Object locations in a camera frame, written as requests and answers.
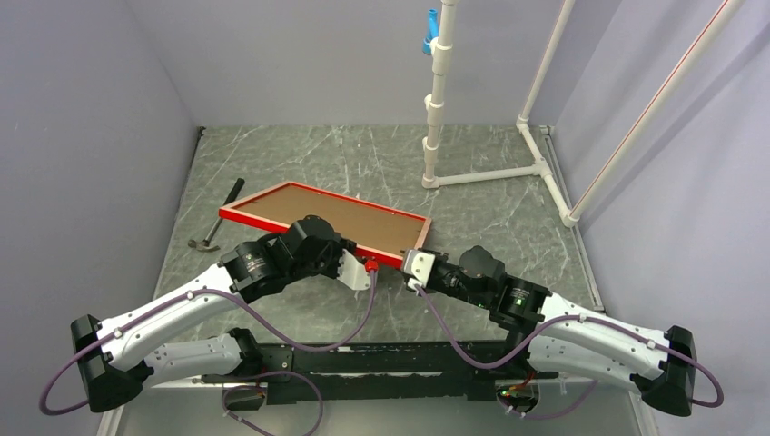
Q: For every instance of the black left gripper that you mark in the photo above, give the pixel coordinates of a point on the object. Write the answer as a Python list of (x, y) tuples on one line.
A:
[(338, 244)]

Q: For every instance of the black handled hammer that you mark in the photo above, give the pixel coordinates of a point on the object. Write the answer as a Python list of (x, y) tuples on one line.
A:
[(205, 244)]

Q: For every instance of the aluminium extrusion frame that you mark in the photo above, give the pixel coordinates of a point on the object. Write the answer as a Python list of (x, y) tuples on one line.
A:
[(313, 284)]

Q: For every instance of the white pole with red stripe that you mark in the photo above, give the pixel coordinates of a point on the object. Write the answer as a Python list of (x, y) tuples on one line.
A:
[(713, 28)]

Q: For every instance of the white PVC pipe stand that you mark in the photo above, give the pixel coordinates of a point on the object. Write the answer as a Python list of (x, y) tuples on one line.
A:
[(502, 62)]

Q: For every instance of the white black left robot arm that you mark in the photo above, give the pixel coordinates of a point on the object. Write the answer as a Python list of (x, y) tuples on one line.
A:
[(120, 356)]

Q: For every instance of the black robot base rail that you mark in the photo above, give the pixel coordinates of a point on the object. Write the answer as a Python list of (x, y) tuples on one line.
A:
[(383, 371)]

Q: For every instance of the brown cardboard backing board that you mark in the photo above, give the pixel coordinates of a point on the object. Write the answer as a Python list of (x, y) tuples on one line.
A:
[(343, 219)]

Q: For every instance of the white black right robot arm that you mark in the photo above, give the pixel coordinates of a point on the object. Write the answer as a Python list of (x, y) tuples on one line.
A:
[(589, 337)]

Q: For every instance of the red picture frame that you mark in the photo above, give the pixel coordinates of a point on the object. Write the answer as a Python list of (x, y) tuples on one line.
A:
[(385, 259)]

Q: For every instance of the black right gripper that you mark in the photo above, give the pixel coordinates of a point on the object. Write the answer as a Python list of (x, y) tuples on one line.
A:
[(443, 254)]

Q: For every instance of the blue pipe fitting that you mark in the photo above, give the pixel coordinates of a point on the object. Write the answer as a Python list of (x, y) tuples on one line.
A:
[(432, 32)]

